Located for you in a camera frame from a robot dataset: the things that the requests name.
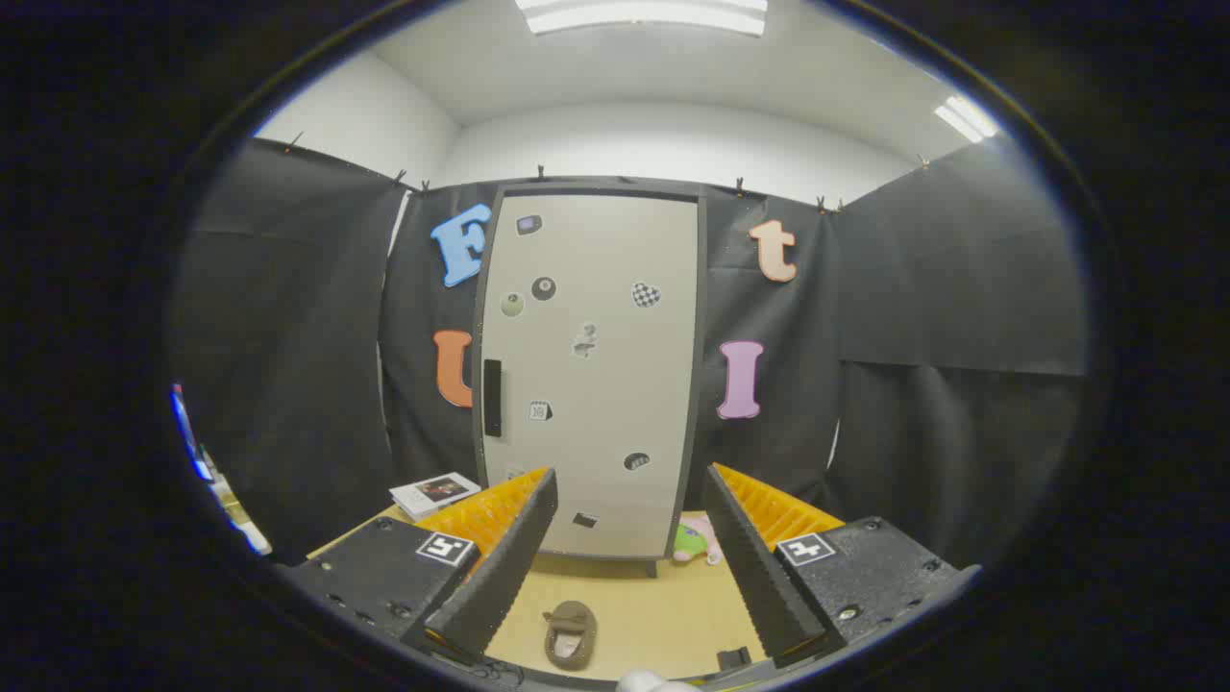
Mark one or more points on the long ceiling light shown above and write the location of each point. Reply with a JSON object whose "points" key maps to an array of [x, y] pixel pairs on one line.
{"points": [[644, 14]]}

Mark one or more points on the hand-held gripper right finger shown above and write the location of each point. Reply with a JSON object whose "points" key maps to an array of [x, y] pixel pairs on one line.
{"points": [[759, 577]]}

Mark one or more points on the blue and white clutter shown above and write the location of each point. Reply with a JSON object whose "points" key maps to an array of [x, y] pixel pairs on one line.
{"points": [[197, 452]]}

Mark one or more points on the brown fuzzy shoe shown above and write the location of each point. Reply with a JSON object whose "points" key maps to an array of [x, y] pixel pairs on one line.
{"points": [[570, 639]]}

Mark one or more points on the small ceiling light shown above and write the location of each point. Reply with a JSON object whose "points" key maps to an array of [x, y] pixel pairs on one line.
{"points": [[966, 118]]}

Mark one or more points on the row of small cloth clips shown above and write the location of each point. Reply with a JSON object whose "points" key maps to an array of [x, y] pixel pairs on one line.
{"points": [[540, 173]]}

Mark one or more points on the black backdrop cloth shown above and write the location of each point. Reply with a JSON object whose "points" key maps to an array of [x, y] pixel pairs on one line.
{"points": [[913, 288]]}

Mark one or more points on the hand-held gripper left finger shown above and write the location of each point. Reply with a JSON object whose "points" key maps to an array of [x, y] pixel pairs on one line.
{"points": [[509, 567]]}

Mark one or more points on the pink and green plush toy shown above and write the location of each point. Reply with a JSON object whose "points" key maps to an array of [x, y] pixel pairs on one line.
{"points": [[687, 543]]}

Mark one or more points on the grey shoe cabinet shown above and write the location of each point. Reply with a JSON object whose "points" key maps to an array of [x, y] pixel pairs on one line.
{"points": [[596, 188]]}

